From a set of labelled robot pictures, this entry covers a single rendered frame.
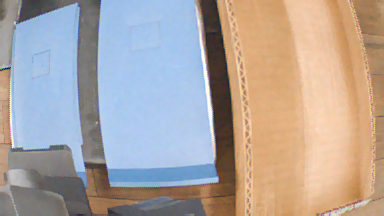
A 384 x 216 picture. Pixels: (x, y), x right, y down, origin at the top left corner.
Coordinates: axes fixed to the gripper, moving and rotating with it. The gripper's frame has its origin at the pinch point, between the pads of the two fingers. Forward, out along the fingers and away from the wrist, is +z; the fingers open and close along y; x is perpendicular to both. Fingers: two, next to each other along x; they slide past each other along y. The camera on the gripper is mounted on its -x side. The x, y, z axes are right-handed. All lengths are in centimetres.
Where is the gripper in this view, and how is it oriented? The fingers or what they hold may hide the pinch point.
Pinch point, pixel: (49, 179)
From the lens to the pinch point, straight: 74.0
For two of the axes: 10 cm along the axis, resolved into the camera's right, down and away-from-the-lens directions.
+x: -9.9, 1.2, -0.8
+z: -1.1, -2.5, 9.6
